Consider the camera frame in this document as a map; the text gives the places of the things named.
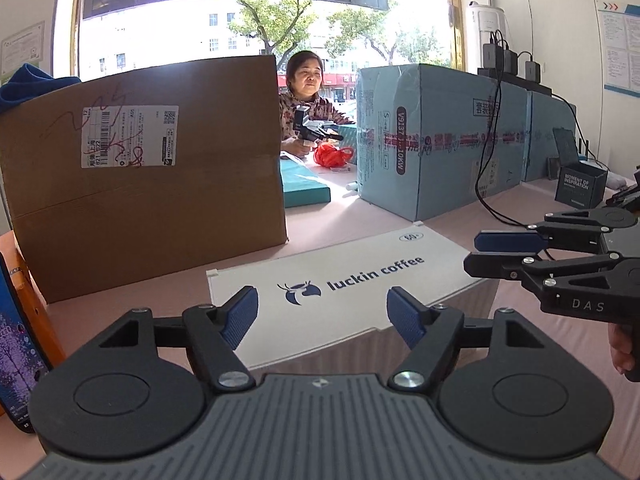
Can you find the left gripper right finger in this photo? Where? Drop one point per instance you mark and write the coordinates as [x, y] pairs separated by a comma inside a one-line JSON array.
[[431, 334]]

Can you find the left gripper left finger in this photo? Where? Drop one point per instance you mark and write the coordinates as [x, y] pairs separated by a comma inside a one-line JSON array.
[[212, 336]]

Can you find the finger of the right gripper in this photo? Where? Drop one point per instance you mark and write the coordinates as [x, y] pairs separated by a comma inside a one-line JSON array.
[[509, 266], [523, 242]]

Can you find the white ribbed storage box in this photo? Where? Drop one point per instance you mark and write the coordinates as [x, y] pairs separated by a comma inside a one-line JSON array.
[[324, 311]]

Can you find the operator right hand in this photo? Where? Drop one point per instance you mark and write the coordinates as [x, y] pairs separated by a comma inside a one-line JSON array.
[[621, 348]]

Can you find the black small open box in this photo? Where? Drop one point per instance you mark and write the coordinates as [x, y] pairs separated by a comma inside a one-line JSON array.
[[580, 184]]

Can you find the light blue carton box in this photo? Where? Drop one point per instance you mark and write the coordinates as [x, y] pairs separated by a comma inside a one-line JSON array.
[[431, 139]]

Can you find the orange cardboard box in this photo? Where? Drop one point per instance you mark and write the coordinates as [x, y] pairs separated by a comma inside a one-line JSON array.
[[34, 306]]

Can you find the teal flat box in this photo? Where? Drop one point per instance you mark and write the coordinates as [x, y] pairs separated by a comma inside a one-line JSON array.
[[301, 187]]

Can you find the red plastic bag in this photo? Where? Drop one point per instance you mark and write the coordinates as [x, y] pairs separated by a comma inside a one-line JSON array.
[[328, 155]]

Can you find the black power adapters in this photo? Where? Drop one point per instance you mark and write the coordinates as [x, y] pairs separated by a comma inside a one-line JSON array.
[[500, 60]]

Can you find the large brown cardboard box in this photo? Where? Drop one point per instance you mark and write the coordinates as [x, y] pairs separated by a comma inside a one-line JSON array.
[[145, 173]]

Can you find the smartphone with cartoon screen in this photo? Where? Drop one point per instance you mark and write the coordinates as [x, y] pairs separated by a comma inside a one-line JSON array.
[[22, 360]]

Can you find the woman in patterned shirt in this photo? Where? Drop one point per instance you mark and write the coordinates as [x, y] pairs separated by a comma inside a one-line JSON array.
[[304, 78]]

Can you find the blue cloth on box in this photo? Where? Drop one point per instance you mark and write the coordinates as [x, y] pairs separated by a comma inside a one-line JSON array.
[[29, 82]]

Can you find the wall notice poster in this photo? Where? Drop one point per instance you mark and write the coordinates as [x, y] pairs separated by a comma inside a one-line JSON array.
[[620, 39]]

